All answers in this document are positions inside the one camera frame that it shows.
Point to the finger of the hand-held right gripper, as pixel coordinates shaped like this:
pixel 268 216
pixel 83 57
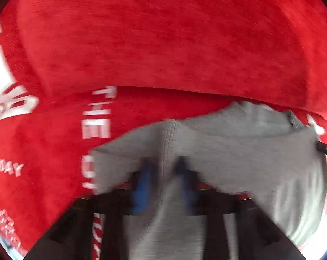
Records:
pixel 326 149

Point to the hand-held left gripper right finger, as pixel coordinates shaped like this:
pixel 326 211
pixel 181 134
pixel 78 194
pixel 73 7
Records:
pixel 187 187

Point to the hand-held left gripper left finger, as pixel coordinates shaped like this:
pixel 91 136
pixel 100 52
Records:
pixel 141 187

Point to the grey sweater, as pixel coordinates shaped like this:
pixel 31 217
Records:
pixel 233 154

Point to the red printed sofa cover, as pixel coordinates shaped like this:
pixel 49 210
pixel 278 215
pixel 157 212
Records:
pixel 152 46

